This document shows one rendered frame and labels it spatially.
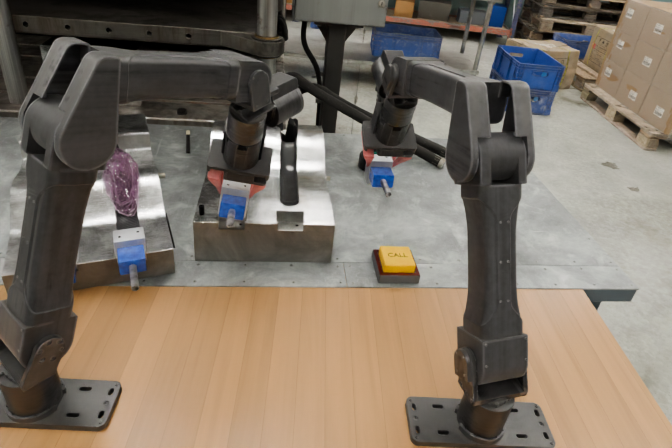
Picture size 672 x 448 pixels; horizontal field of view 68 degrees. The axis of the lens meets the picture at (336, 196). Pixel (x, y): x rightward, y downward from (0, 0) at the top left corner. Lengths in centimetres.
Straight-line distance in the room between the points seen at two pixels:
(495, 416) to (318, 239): 44
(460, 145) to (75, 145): 44
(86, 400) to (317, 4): 127
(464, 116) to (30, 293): 55
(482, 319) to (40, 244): 53
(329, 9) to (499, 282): 119
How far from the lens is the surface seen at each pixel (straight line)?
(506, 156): 64
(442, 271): 102
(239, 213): 87
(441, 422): 77
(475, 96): 63
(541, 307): 102
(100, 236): 98
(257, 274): 95
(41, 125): 60
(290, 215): 97
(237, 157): 80
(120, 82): 60
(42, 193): 62
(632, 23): 515
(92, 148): 59
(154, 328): 87
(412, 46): 460
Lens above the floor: 141
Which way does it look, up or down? 31 degrees down
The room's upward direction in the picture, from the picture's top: 7 degrees clockwise
